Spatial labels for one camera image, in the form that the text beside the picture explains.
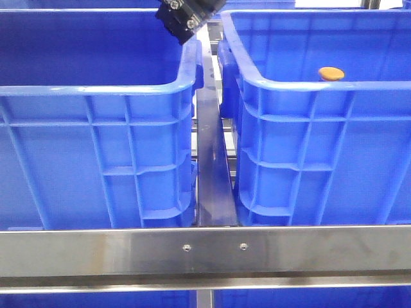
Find steel center divider bar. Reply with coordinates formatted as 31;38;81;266
197;25;238;227

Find yellow push button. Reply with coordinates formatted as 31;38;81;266
318;66;345;81

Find lower right blue bin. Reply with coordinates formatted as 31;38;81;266
214;286;410;307

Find lower left blue bin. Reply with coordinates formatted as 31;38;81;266
1;291;197;307

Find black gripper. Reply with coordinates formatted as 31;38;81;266
155;0;226;45

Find right blue plastic bin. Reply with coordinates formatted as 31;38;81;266
218;10;410;226

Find left blue plastic bin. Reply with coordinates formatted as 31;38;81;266
1;9;204;231

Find far blue bin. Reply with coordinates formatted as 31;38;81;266
222;0;295;11

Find stainless steel front rail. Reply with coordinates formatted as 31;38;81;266
1;225;410;294

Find blue plastic bin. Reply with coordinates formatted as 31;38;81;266
1;9;204;231
218;10;410;226

